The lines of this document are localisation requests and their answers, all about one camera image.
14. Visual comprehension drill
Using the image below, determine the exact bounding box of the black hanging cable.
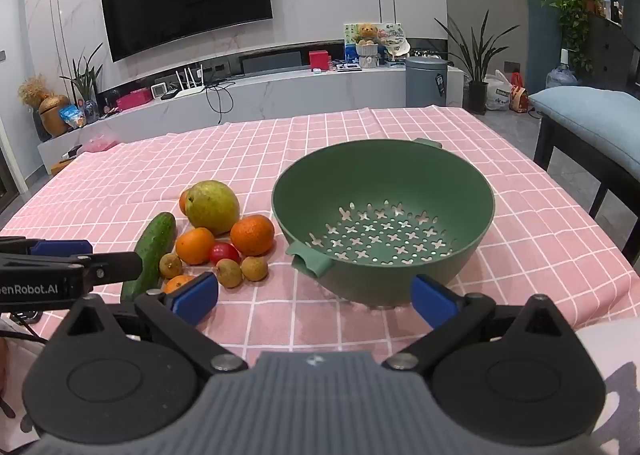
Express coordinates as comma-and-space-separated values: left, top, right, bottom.
202, 79, 239, 124

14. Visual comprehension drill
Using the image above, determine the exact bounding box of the teddy bear toy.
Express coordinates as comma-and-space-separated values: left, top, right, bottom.
355, 22, 378, 45

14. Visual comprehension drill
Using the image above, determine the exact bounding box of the grey trash bin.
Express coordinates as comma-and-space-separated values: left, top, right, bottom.
406, 56, 448, 107

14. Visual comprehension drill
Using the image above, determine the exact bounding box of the white plastic bag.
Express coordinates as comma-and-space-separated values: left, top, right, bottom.
484, 69, 512, 111

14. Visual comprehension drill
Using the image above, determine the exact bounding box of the pink checked tablecloth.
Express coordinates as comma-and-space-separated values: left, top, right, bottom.
0, 105, 637, 371

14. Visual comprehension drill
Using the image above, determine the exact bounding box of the potted long leaf plant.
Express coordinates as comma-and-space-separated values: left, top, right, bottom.
435, 11, 520, 115

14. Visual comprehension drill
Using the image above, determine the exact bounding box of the yellow green pear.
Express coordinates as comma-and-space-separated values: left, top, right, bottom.
184, 180, 240, 236

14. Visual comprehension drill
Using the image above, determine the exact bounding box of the red cherry tomato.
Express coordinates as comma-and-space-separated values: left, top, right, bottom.
209, 241, 242, 265

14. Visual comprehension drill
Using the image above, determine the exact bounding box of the dark grey drawer cabinet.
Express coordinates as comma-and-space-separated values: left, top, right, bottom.
584, 16, 639, 97

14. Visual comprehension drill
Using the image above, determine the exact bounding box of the white tv cabinet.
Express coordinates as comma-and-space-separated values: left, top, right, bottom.
37, 65, 466, 176

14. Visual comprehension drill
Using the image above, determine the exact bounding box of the green colander bowl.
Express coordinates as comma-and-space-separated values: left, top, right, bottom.
272, 138, 496, 307

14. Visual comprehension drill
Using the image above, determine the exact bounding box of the large orange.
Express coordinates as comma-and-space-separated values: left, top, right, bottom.
230, 214, 274, 257

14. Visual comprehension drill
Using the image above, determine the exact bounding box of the golden vase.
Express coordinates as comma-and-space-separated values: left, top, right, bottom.
38, 95, 70, 137

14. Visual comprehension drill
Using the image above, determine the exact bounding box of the green cucumber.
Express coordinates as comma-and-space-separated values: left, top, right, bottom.
120, 212, 177, 302

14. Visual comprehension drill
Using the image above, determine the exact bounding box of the pink storage basket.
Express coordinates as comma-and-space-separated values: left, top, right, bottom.
80, 134, 119, 152

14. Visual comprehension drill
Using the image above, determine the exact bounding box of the white wifi router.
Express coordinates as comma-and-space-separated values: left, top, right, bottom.
176, 64, 206, 97

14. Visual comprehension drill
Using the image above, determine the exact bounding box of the green bushy plant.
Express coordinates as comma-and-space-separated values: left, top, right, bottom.
540, 0, 603, 74

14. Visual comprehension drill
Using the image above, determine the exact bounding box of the black chair frame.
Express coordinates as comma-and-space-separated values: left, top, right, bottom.
532, 111, 640, 281

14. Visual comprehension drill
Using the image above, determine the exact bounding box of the small plant in vase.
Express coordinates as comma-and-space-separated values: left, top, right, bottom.
62, 43, 103, 123

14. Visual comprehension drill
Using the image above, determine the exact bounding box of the red box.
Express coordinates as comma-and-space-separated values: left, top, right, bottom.
308, 50, 331, 71

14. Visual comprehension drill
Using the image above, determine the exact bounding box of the water bottle jug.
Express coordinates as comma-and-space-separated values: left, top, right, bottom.
544, 48, 579, 89

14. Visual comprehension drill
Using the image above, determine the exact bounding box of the pink box on cabinet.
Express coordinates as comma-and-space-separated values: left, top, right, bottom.
116, 88, 153, 111

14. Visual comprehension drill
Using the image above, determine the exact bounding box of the small orange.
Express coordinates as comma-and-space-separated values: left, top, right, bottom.
163, 274, 193, 293
175, 227, 216, 265

